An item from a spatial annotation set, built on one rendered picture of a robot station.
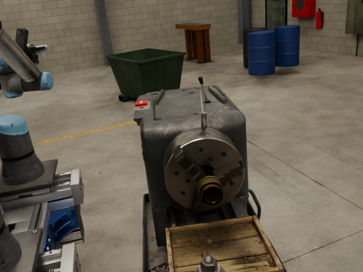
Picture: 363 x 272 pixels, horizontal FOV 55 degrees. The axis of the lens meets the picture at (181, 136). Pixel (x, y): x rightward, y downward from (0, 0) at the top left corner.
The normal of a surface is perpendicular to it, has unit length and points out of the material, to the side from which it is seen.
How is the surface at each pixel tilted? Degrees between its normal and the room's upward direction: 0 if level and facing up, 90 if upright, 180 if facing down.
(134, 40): 90
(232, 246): 0
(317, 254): 0
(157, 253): 0
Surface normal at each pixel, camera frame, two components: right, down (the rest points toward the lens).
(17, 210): -0.10, -0.92
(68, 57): 0.37, 0.31
